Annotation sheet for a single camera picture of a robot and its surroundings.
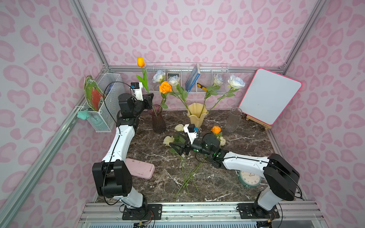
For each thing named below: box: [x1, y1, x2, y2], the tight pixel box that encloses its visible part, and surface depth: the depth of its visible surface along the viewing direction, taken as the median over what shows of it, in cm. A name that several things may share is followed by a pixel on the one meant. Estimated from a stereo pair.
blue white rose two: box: [198, 73, 224, 119], surface depth 86 cm
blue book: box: [185, 63, 201, 92], surface depth 90 cm
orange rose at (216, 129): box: [210, 125, 221, 134], surface depth 105 cm
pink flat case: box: [124, 158, 156, 180], surface depth 88 cm
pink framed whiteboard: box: [239, 67, 303, 126], surface depth 94 cm
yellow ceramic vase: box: [187, 102, 208, 128], surface depth 95 cm
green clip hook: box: [76, 109, 91, 121], surface depth 64 cm
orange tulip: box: [135, 56, 149, 94], surface depth 72 cm
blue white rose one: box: [152, 69, 166, 84], surface depth 82 cm
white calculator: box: [166, 72, 181, 81], surface depth 96 cm
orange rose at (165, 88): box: [159, 81, 176, 109], surface depth 82 cm
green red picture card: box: [83, 75, 105, 112], surface depth 74 cm
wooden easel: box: [245, 114, 272, 131], surface depth 109 cm
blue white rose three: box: [167, 75, 193, 115], surface depth 86 cm
